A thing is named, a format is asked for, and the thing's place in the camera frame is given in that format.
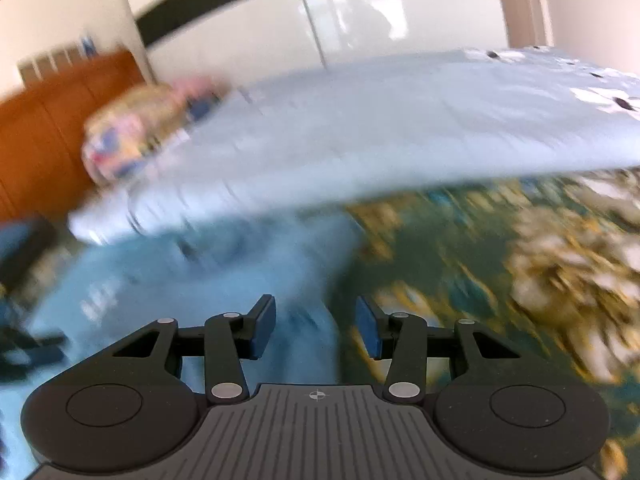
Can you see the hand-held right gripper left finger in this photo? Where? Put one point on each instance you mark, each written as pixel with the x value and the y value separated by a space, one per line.
pixel 262 330

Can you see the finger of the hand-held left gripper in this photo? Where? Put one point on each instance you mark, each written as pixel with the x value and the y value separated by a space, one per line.
pixel 20 342

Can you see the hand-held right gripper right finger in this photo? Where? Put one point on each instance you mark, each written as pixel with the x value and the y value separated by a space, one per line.
pixel 369 330

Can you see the folded blue cloth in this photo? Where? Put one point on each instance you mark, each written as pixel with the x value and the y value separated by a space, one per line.
pixel 10 247

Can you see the folded dark brown cloth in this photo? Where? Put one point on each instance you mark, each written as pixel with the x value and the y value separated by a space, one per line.
pixel 37 245

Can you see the green floral bedsheet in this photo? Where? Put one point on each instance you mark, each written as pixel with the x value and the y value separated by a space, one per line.
pixel 450 260

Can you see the light blue floral quilt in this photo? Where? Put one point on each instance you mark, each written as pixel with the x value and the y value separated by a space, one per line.
pixel 375 135

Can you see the orange wooden headboard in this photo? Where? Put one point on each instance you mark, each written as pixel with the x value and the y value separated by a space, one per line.
pixel 45 145

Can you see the folded colourful floral quilt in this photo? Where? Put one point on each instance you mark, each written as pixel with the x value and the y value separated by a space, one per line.
pixel 135 130

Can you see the beige cardboard boxes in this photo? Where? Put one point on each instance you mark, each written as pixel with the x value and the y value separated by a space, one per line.
pixel 47 62

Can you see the blue white bottle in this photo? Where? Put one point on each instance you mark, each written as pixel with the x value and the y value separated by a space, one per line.
pixel 88 45

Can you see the white glossy wardrobe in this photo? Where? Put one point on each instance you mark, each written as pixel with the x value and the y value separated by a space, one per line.
pixel 240 25

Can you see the pink door frame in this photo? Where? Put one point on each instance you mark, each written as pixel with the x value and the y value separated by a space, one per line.
pixel 525 0

